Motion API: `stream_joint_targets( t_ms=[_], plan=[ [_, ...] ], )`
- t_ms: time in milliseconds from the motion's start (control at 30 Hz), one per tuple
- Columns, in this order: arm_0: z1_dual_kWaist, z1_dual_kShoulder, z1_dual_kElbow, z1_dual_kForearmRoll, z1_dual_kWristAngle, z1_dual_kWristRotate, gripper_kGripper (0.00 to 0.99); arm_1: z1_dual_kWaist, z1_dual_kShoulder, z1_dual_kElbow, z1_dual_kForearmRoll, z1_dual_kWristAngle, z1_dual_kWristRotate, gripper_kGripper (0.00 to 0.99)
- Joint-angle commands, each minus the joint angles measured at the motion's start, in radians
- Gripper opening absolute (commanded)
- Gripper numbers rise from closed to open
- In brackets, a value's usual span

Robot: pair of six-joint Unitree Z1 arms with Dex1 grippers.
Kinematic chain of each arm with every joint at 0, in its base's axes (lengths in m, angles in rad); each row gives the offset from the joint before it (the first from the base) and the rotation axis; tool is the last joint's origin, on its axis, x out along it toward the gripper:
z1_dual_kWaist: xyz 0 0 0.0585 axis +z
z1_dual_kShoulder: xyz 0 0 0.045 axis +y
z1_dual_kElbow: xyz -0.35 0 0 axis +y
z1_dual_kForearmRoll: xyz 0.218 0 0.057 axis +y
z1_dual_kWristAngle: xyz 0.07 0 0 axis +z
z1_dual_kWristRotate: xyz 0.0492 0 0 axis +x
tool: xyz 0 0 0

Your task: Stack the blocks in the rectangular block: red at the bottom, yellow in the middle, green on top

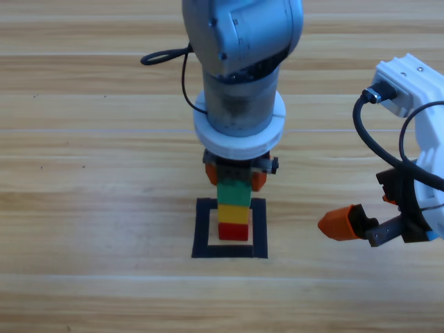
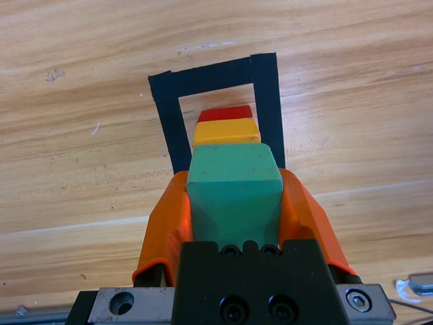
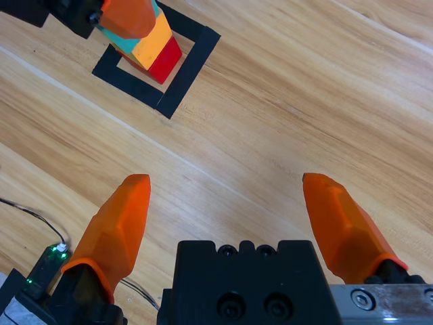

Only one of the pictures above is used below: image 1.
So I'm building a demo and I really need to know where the black tape square outline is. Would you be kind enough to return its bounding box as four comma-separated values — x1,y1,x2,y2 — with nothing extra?
191,197,268,259

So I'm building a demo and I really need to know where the green wooden block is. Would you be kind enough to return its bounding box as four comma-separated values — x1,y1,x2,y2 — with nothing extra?
216,182,251,208

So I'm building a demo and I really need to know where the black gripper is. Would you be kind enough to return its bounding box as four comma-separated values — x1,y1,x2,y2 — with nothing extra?
317,169,433,248
203,149,280,192

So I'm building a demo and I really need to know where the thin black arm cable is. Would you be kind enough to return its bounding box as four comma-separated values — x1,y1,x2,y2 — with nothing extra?
180,43,209,115
399,100,444,164

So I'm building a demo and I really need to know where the yellow wooden block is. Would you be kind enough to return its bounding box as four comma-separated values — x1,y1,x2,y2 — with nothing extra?
217,204,250,225

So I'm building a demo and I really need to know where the red wooden block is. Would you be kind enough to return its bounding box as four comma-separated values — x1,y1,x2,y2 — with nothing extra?
218,223,249,241

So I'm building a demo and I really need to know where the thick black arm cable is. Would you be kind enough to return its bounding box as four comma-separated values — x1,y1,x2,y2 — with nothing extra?
140,47,194,67
352,81,444,192

